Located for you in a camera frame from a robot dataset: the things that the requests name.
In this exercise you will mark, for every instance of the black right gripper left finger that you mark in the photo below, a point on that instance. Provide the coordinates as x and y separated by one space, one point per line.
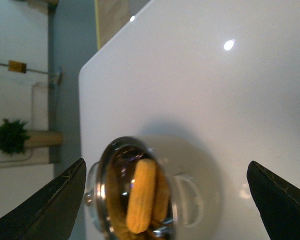
51 212

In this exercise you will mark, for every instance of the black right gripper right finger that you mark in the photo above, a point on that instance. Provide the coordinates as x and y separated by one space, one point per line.
277 201

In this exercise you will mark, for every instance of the yellow corn cob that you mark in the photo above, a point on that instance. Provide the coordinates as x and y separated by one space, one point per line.
141 198

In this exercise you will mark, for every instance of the glass pot lid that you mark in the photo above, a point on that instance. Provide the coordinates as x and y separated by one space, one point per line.
95 196

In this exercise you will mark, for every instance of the white electric cooking pot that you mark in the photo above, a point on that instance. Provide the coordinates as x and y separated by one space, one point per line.
186 202

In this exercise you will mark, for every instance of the green potted plant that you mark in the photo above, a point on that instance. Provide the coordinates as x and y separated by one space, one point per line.
15 138

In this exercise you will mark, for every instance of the yellow tag on wall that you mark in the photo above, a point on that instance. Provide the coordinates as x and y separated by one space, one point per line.
16 66

